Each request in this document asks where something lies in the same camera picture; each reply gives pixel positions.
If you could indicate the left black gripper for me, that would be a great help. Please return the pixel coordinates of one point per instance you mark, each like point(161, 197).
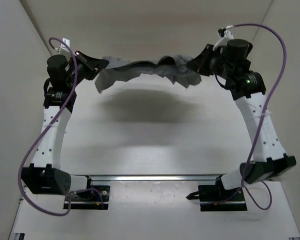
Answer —
point(96, 65)

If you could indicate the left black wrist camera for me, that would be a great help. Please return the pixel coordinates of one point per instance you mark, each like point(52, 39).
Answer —
point(58, 69)

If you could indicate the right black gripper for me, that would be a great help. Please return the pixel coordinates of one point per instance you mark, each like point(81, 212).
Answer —
point(200, 64)

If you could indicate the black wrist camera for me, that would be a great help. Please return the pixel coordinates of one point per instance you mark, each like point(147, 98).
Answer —
point(237, 51)
point(58, 69)

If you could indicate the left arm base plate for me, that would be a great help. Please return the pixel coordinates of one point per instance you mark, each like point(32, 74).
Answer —
point(92, 200)

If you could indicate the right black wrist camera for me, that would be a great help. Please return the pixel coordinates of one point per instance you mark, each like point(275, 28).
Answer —
point(237, 51)

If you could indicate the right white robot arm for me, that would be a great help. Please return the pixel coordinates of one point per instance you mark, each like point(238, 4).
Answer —
point(267, 157)

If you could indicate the grey pleated skirt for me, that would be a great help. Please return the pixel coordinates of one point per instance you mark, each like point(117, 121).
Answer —
point(174, 68)

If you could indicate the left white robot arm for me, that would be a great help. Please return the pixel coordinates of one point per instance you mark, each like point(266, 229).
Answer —
point(44, 174)

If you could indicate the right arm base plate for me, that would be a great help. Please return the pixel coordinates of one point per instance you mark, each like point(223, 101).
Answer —
point(215, 198)

